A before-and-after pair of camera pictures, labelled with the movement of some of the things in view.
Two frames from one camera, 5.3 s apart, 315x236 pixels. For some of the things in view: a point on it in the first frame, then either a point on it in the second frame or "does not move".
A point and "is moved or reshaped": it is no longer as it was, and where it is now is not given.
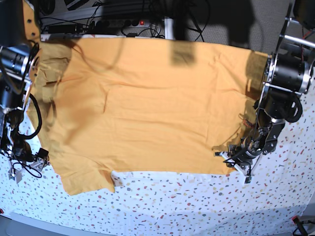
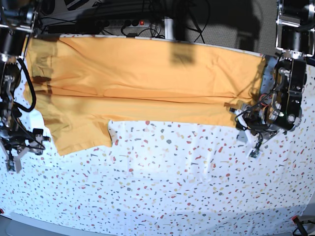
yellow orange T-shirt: [104, 104] is moved or reshaped
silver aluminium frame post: [169, 28] does not move
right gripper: [242, 153] → [257, 120]
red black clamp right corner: [296, 219] does not move
